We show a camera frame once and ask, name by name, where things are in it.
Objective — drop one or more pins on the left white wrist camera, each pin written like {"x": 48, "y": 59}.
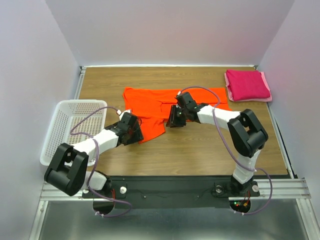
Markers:
{"x": 121, "y": 113}

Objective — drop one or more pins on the folded light pink t shirt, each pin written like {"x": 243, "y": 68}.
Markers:
{"x": 265, "y": 81}

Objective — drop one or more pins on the white plastic laundry basket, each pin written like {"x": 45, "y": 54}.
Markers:
{"x": 67, "y": 114}

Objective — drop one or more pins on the orange t shirt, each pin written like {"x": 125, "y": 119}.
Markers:
{"x": 153, "y": 106}

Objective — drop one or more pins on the small electronics board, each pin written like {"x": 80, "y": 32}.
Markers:
{"x": 240, "y": 206}

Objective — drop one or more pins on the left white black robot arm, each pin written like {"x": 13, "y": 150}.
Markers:
{"x": 67, "y": 170}

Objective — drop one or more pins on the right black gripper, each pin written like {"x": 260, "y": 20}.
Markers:
{"x": 172, "y": 121}

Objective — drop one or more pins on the aluminium frame rail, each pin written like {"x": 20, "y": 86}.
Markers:
{"x": 194, "y": 150}

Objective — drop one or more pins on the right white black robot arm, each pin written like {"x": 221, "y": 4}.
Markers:
{"x": 240, "y": 131}

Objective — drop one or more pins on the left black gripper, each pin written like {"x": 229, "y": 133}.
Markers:
{"x": 138, "y": 136}

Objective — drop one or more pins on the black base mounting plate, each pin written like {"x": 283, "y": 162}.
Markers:
{"x": 169, "y": 192}

